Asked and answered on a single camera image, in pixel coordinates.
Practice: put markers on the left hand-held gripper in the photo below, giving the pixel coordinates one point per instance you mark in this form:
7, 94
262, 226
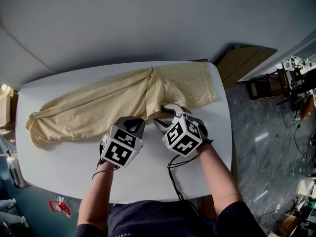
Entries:
118, 149

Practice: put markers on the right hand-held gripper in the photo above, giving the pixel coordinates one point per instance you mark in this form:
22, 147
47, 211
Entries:
181, 137

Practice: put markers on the yellow cloth trousers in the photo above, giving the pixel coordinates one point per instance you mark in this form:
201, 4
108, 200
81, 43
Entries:
98, 107

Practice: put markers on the person's left forearm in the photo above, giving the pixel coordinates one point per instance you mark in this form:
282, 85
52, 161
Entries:
96, 196

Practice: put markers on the person's right forearm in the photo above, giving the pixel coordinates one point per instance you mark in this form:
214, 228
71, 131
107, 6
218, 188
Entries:
217, 181

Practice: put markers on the open brown cardboard box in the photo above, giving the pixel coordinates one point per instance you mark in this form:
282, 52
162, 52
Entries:
242, 63

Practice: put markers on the person's dark navy shirt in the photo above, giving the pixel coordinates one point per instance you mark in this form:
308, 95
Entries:
153, 218

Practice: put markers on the cluttered equipment workbench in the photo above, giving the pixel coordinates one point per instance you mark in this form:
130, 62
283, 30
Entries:
284, 83

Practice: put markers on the silver hard-shell suitcase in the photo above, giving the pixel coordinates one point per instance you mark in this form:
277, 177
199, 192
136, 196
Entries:
16, 171

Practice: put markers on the wooden pole black grip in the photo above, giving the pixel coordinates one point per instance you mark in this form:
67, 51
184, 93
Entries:
10, 154

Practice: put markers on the white electronics pile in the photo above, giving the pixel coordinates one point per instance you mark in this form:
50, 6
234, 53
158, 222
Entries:
303, 189

